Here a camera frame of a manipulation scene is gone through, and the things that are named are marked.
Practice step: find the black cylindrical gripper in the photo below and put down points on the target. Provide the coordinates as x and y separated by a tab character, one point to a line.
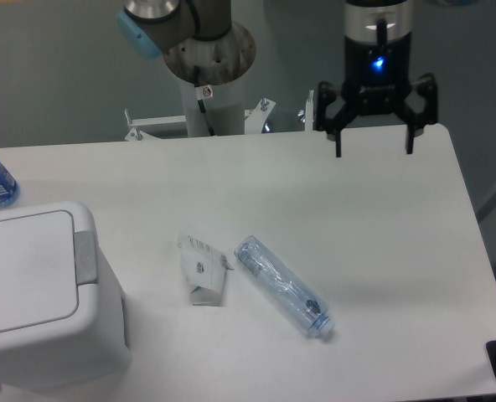
375	67

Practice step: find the white push-lid trash can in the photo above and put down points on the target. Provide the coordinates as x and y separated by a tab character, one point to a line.
62	309

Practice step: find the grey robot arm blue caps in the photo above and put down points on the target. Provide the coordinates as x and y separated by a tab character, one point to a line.
154	27

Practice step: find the clear empty plastic bottle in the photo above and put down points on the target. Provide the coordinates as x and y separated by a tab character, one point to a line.
294	298

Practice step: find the crumpled white paper carton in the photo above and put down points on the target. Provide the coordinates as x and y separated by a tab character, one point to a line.
204	268

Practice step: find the white metal mounting frame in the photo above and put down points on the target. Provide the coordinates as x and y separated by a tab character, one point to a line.
205	117

